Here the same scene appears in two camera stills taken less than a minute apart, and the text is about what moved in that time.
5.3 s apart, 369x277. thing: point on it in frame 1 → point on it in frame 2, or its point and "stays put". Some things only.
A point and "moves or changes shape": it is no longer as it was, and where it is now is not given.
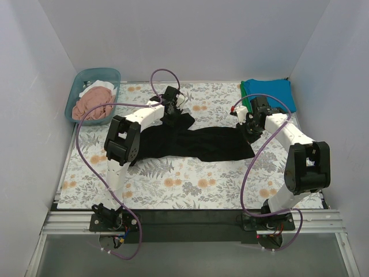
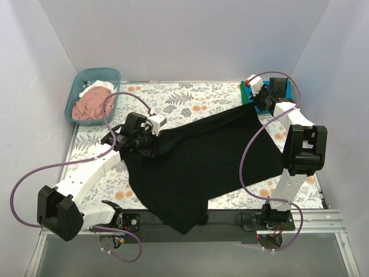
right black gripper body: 251,128 → 260,100
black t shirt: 172,138 moves or changes shape
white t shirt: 101,83 stays put
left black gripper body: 172,113 → 147,147
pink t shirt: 94,96 stays put
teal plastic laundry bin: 110,75 stays put
